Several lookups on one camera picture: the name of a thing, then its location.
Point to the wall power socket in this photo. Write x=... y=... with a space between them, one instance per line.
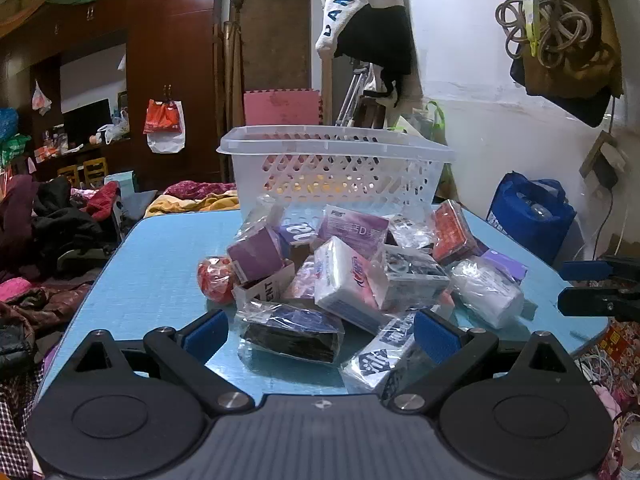
x=605 y=157

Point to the blue white printed packet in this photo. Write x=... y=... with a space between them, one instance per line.
x=382 y=355

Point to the black hanging garment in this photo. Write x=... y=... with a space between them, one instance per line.
x=380 y=35

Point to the pile of dark clothes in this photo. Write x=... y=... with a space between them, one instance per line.
x=55 y=225

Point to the blue plastic bag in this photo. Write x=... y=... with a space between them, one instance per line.
x=7 y=125

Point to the small cardboard box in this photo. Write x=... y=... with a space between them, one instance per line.
x=265 y=287

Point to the red packet in clear wrap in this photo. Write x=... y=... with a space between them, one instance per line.
x=452 y=232

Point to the green white bag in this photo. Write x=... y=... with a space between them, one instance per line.
x=427 y=117

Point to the small hanging plastic bag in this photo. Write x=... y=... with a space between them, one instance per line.
x=41 y=97

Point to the blue shopping bag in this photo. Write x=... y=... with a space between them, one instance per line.
x=530 y=215

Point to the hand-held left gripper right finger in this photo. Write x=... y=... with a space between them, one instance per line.
x=436 y=334

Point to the clear plastic bag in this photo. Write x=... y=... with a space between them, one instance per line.
x=257 y=215

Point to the black packet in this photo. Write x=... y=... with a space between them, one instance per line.
x=290 y=332

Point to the white plastic bag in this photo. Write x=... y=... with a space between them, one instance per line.
x=167 y=142

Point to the flat purple packet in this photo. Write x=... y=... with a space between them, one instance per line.
x=505 y=262

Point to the metal folding stand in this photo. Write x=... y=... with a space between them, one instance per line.
x=350 y=95

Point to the small purple white packet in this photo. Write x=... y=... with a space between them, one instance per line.
x=300 y=234

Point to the brown wooden wardrobe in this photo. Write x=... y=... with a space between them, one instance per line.
x=165 y=60

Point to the green plastic bag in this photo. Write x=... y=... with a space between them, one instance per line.
x=15 y=150

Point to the brown hanging bag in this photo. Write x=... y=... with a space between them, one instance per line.
x=570 y=75

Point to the yellow blanket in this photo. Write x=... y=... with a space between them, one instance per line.
x=195 y=202

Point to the large purple tissue pack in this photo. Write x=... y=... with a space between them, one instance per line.
x=352 y=230

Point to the pink foam mat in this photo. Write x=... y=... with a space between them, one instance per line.
x=282 y=107

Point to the white packet in clear bag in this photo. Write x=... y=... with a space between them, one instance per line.
x=487 y=290

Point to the orange plastic bag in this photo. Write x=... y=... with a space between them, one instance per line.
x=161 y=117

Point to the black television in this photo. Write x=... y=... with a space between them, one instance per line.
x=86 y=117

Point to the white plastic basket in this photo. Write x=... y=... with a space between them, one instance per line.
x=340 y=170

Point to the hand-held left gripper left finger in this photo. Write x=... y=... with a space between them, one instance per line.
x=206 y=331

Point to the white hooded sweatshirt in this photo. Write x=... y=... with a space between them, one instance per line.
x=357 y=5

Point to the wooden board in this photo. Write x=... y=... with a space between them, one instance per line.
x=275 y=35

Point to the red round packet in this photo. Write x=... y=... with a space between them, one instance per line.
x=214 y=280

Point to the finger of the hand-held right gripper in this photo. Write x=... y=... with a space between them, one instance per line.
x=595 y=302
x=582 y=270

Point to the black white printed pack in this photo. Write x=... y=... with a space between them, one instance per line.
x=415 y=275

